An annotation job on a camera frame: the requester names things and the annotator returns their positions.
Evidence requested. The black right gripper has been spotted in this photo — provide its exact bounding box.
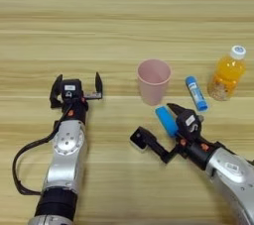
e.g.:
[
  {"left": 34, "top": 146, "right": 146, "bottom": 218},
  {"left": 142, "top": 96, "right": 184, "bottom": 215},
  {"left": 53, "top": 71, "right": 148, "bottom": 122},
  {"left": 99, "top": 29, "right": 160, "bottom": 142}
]
[{"left": 143, "top": 103, "right": 226, "bottom": 170}]

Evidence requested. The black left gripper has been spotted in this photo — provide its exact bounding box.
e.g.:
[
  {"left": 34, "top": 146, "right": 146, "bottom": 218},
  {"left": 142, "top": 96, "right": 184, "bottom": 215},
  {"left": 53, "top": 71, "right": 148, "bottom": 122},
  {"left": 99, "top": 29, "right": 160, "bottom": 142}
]
[{"left": 49, "top": 71, "right": 104, "bottom": 125}]

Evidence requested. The blue rectangular eraser block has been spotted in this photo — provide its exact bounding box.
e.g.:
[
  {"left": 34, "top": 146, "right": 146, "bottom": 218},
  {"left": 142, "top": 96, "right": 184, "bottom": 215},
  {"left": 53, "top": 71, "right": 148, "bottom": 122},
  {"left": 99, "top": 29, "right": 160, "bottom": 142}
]
[{"left": 155, "top": 105, "right": 180, "bottom": 139}]

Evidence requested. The pink plastic cup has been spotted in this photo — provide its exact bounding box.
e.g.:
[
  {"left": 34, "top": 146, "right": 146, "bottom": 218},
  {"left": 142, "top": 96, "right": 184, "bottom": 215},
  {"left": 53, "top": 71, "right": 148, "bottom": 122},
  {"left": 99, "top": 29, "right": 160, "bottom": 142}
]
[{"left": 136, "top": 58, "right": 173, "bottom": 107}]

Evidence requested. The black labelled box left gripper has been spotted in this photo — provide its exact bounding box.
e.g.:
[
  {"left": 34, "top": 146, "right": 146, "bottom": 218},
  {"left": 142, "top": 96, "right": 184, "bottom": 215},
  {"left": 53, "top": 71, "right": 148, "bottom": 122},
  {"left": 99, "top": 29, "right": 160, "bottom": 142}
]
[{"left": 60, "top": 78, "right": 83, "bottom": 100}]

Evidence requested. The black labelled box gripper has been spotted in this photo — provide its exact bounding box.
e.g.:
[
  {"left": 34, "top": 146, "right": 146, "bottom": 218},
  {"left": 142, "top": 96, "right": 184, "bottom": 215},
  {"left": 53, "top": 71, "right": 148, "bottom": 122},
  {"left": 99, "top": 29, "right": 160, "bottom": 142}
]
[
  {"left": 60, "top": 78, "right": 83, "bottom": 100},
  {"left": 176, "top": 109, "right": 202, "bottom": 143}
]

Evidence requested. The black labelled box right gripper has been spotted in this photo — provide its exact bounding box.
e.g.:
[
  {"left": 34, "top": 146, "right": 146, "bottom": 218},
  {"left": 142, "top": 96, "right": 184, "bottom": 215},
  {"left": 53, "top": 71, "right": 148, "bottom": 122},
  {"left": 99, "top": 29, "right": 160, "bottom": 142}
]
[{"left": 176, "top": 109, "right": 202, "bottom": 143}]

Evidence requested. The blue glue stick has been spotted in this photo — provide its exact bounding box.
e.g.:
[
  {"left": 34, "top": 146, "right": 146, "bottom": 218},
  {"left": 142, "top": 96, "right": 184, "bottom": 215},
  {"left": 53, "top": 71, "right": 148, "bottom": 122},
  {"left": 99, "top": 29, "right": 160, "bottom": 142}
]
[{"left": 185, "top": 75, "right": 209, "bottom": 112}]

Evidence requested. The orange juice bottle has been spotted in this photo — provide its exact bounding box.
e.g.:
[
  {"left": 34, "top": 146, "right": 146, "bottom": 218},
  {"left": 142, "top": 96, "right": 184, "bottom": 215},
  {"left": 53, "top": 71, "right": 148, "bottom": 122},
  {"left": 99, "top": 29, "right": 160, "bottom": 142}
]
[{"left": 206, "top": 45, "right": 247, "bottom": 102}]

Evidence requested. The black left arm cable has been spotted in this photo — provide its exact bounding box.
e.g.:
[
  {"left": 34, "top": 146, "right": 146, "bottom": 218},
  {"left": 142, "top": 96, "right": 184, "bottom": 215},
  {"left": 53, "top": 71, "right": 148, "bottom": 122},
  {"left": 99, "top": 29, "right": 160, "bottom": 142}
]
[{"left": 12, "top": 103, "right": 72, "bottom": 196}]

